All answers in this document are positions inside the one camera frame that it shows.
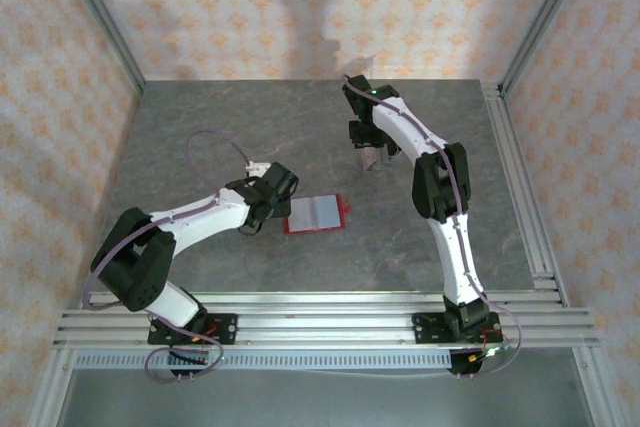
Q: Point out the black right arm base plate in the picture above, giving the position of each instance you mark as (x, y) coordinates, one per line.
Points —
(425, 329)

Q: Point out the aluminium side rail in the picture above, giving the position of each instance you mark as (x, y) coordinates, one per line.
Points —
(520, 207)

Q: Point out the aluminium mounting rail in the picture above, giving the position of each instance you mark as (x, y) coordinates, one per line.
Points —
(325, 327)

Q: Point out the aluminium frame post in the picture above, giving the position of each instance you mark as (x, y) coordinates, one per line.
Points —
(100, 12)
(547, 12)

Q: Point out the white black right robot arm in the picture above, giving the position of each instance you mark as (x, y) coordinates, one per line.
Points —
(400, 127)

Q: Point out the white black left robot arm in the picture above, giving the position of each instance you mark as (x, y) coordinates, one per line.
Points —
(210, 217)

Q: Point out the aluminium frame leg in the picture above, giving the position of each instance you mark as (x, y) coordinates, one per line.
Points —
(597, 392)
(50, 392)

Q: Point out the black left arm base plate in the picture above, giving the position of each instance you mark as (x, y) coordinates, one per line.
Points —
(225, 329)

